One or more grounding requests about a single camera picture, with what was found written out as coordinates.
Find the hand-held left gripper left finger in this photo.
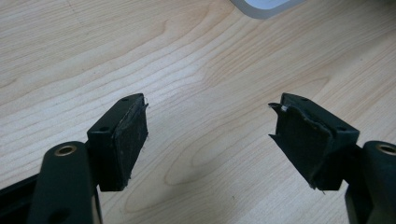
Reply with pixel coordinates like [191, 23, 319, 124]
[87, 92, 149, 192]

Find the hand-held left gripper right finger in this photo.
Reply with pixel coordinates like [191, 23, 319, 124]
[268, 92, 361, 191]

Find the white and orange shoe rack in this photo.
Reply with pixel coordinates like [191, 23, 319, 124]
[229, 0, 308, 21]

